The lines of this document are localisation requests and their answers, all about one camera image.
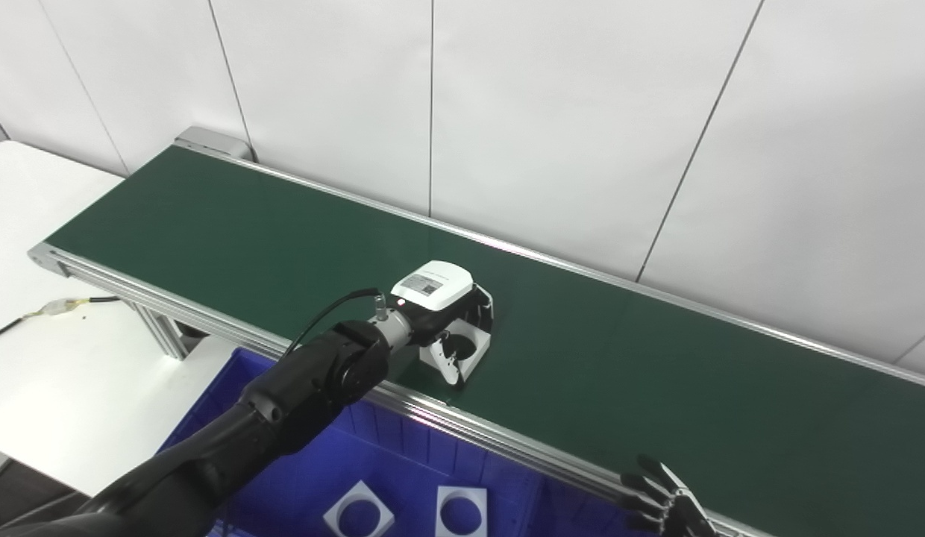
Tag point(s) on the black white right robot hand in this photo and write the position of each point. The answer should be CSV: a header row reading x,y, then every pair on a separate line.
x,y
675,511

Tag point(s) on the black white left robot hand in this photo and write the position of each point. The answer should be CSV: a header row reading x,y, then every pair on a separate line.
x,y
433,287

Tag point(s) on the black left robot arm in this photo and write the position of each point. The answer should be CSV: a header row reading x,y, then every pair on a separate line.
x,y
298,395

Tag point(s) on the blue plastic bin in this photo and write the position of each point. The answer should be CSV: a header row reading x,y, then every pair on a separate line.
x,y
582,514
298,485

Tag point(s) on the green conveyor belt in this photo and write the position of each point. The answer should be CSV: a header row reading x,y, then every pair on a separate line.
x,y
656,388
507,447

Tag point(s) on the aluminium conveyor leg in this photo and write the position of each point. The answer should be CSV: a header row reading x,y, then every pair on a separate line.
x,y
160,332

